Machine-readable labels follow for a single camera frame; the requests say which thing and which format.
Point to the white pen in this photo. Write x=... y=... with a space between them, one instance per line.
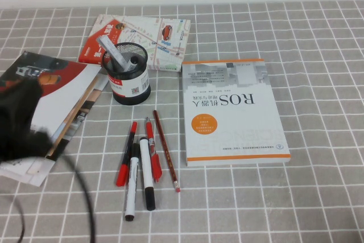
x=112 y=49

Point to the black mesh pen holder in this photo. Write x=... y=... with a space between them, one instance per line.
x=128 y=95

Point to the red gel pen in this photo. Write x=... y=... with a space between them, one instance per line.
x=156 y=166

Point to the red black marker pen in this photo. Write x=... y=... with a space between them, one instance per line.
x=122 y=173

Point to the dark red pencil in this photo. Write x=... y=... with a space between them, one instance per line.
x=166 y=152

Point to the white orange ROS book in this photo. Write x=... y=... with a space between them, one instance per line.
x=233 y=129

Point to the dark grey marker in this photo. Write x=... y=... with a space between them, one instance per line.
x=133 y=61

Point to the white marker plain barrel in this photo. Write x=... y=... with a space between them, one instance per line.
x=146 y=169

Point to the red white map book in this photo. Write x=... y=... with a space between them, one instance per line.
x=142 y=29

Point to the brown-edged photo magazine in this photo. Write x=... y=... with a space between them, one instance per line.
x=85 y=103

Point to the white marker printed barrel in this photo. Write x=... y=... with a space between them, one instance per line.
x=131 y=191

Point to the grey checked tablecloth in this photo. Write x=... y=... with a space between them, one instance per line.
x=312 y=112

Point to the white paper booklet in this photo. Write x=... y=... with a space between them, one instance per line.
x=32 y=179

